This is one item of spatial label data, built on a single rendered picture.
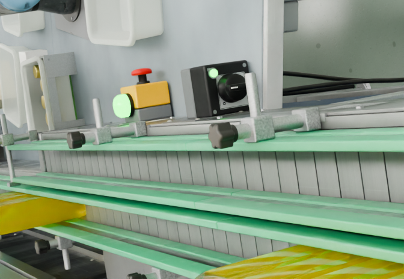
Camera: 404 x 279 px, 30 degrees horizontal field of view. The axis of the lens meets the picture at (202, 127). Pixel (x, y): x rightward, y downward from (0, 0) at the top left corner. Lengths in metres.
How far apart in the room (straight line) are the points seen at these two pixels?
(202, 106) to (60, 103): 0.76
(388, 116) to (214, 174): 0.37
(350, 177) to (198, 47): 0.57
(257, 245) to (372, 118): 0.30
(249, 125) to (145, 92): 0.63
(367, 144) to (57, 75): 1.29
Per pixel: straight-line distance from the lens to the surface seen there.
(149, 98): 1.40
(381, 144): 0.64
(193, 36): 1.33
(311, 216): 0.75
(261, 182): 0.96
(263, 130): 0.80
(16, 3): 1.58
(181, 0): 1.35
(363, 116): 0.79
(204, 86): 1.14
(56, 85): 1.87
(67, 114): 1.87
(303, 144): 0.73
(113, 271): 1.51
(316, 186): 0.87
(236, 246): 1.05
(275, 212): 0.79
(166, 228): 1.24
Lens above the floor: 1.39
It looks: 29 degrees down
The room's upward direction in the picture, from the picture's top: 100 degrees counter-clockwise
